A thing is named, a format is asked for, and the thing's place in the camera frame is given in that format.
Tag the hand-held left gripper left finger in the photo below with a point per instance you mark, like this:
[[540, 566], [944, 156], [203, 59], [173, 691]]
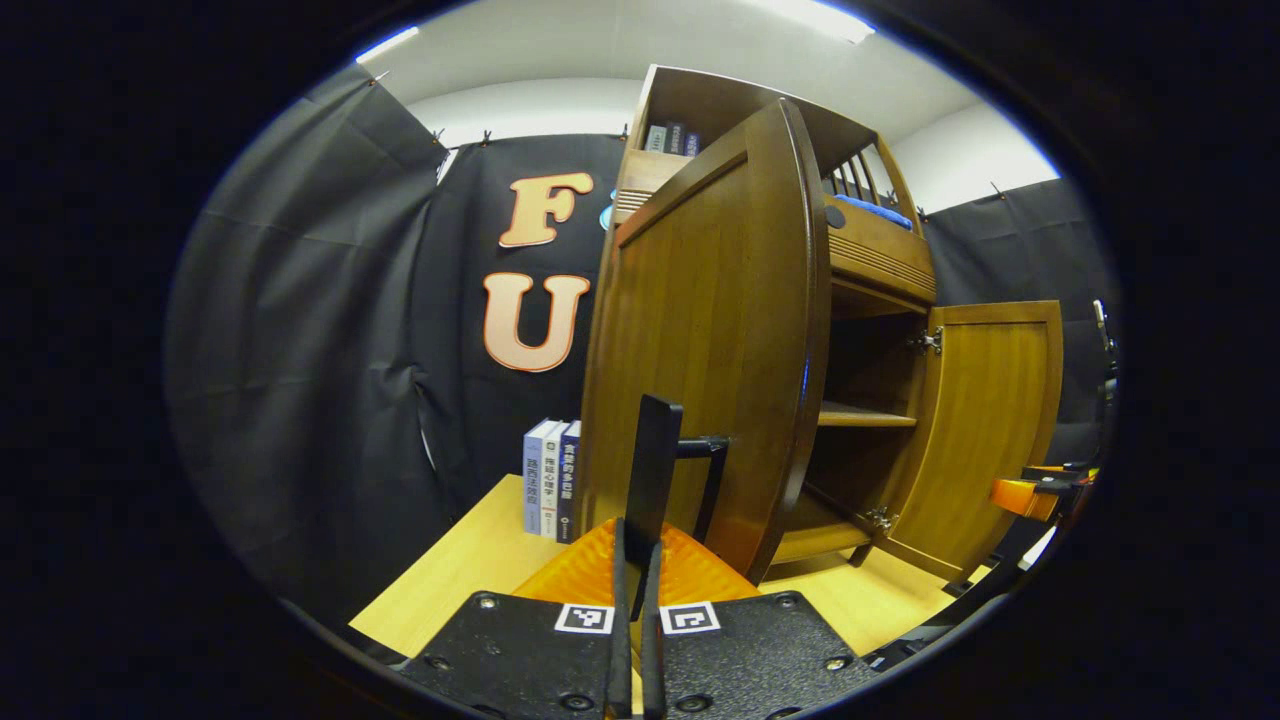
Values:
[[621, 670]]

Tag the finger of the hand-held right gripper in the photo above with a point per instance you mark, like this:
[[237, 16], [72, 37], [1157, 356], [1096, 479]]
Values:
[[1020, 497]]

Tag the light blue standing book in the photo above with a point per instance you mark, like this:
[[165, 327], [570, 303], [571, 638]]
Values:
[[531, 480]]

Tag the dark blue standing book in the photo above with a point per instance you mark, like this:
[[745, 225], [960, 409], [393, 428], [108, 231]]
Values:
[[568, 490]]

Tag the grey book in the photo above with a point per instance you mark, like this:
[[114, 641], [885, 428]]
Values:
[[655, 138]]

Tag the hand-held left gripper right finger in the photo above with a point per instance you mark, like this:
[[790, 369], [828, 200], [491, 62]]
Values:
[[652, 670]]

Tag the metal door hinge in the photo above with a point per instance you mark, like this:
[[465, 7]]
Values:
[[927, 341], [881, 520]]

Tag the wooden double-door shoe cabinet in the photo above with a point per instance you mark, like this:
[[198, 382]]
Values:
[[880, 260]]

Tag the wooden shoe cabinet door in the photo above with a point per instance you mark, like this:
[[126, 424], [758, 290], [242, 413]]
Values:
[[710, 320], [990, 430]]

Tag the white standing book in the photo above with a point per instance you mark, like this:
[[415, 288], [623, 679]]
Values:
[[549, 490]]

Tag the wooden cabinet shelf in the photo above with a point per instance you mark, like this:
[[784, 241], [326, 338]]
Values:
[[865, 416]]

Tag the blue folded cloth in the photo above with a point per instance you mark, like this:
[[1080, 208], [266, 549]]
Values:
[[875, 210]]

